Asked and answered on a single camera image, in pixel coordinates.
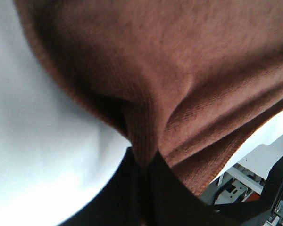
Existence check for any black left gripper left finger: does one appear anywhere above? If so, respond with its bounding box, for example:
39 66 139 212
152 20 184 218
58 147 148 226

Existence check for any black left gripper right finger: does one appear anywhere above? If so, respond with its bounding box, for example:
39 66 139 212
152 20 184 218
147 152 229 226

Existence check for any brown towel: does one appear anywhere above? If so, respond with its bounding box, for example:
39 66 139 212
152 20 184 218
15 0 283 195

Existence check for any white metal robot frame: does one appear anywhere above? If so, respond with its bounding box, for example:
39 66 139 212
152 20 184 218
200 134 283 226

